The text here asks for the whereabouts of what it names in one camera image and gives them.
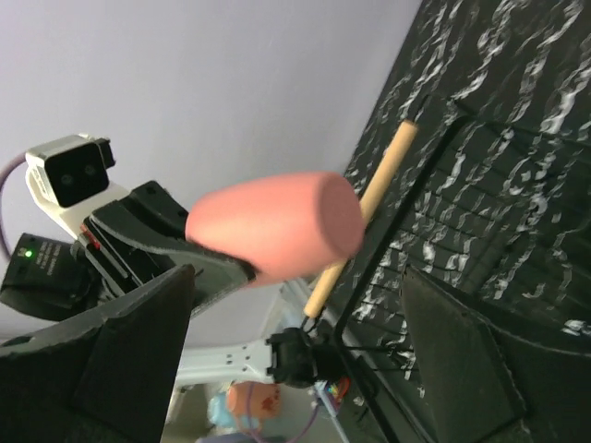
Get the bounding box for pink cup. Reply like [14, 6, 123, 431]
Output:
[185, 172, 365, 286]

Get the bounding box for black marble mat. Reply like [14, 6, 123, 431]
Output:
[329, 1, 590, 442]

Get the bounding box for left wooden rack handle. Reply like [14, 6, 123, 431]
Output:
[303, 120, 418, 318]

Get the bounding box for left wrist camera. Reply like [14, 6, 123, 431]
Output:
[25, 134, 115, 208]

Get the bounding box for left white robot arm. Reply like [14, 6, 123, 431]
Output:
[1, 181, 255, 398]

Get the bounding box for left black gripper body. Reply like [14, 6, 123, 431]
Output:
[69, 216, 185, 296]

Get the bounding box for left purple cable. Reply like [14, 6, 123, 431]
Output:
[0, 154, 29, 259]

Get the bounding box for black wire dish rack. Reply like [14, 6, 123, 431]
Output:
[333, 103, 590, 442]

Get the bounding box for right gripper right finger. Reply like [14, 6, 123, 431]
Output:
[401, 267, 590, 442]

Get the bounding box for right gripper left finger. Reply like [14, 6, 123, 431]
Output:
[1, 265, 194, 442]

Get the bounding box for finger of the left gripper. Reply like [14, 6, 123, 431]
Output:
[90, 200, 255, 315]
[124, 181, 188, 240]

